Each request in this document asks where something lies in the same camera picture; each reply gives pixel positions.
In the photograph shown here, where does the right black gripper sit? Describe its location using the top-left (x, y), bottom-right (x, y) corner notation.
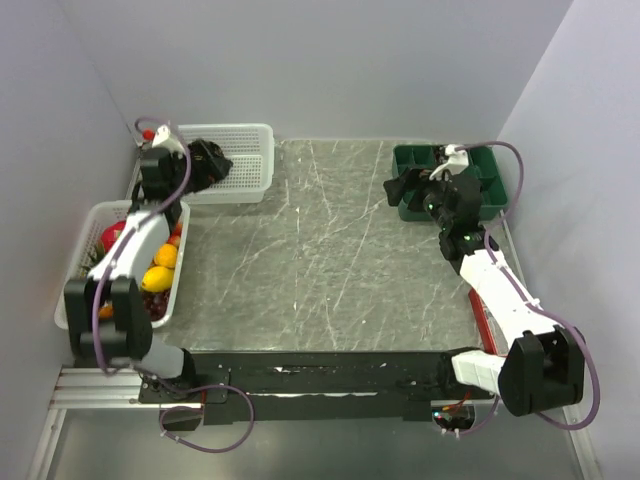
top-left (383, 165), bottom-right (456, 231)

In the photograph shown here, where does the dark floral patterned tie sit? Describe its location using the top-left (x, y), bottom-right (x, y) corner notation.
top-left (187, 139), bottom-right (233, 193)

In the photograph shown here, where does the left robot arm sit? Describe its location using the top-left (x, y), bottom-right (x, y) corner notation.
top-left (63, 142), bottom-right (198, 402)

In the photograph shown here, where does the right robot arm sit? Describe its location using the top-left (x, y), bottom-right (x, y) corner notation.
top-left (383, 168), bottom-right (585, 416)

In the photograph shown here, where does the white fruit basket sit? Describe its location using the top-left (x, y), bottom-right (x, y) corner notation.
top-left (66, 200), bottom-right (191, 329)

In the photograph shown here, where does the pink dragon fruit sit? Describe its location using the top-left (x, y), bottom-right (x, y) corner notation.
top-left (100, 221), bottom-right (126, 253)

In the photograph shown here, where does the orange fruit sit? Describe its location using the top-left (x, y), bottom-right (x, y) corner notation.
top-left (153, 243), bottom-right (178, 269)

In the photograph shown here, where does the white perforated empty basket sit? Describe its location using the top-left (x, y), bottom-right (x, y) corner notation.
top-left (178, 123), bottom-right (275, 205)

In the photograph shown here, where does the yellow lemon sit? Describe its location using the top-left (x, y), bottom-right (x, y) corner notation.
top-left (141, 266), bottom-right (174, 293)

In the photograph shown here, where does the purple grapes bunch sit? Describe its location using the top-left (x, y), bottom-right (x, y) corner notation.
top-left (142, 290), bottom-right (170, 322)

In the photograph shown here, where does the red rectangular box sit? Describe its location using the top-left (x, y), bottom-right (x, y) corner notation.
top-left (468, 289), bottom-right (498, 355)

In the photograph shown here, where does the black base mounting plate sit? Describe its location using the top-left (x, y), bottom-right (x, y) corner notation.
top-left (139, 351), bottom-right (491, 425)

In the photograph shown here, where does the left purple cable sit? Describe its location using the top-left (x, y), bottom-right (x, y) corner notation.
top-left (92, 116), bottom-right (193, 376)

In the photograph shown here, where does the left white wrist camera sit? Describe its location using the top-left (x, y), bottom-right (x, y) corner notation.
top-left (142, 125), bottom-right (185, 154)

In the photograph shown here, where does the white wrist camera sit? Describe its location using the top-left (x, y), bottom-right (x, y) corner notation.
top-left (142, 125), bottom-right (185, 154)
top-left (429, 144), bottom-right (470, 180)

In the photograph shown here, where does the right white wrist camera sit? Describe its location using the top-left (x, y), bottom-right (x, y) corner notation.
top-left (429, 144), bottom-right (470, 180)

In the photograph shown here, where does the aluminium rail frame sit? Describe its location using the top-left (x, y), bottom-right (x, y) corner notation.
top-left (49, 368), bottom-right (142, 410)

